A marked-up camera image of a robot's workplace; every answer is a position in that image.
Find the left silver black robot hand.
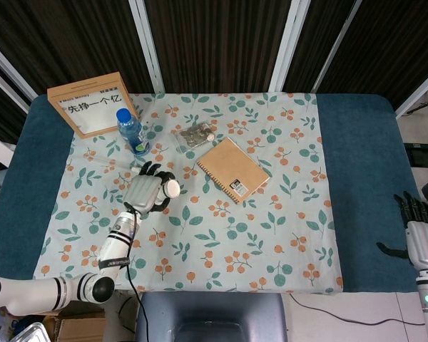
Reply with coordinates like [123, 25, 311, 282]
[123, 160, 175, 214]

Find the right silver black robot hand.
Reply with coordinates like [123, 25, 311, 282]
[377, 191, 428, 269]

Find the white paper cup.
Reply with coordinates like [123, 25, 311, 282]
[163, 180, 181, 199]

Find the clear tube with white cap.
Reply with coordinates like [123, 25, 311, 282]
[92, 151, 140, 174]

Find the blue plastic water bottle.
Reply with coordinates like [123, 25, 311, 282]
[115, 108, 151, 157]

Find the clear bag of seeds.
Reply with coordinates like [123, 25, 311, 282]
[170, 120, 217, 154]

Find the floral print tablecloth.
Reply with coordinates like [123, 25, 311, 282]
[31, 91, 344, 296]

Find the kraft spiral notebook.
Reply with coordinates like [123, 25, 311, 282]
[195, 136, 272, 206]

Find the teal blue table cover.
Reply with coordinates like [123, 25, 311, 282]
[0, 93, 428, 296]

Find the dark blue padded seat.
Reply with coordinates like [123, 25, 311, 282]
[134, 291, 289, 342]

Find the brown cardboard box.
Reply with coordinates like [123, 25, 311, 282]
[0, 302, 106, 342]

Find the metal tray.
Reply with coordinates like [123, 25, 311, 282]
[12, 322, 54, 342]

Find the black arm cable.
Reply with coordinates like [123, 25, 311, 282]
[123, 202, 151, 342]

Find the wooden money box frame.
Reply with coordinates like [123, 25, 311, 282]
[46, 71, 141, 139]

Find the black floor cable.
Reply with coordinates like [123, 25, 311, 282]
[288, 294, 425, 327]

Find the dark folding screen white frame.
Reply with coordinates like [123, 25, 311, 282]
[0, 0, 428, 143]

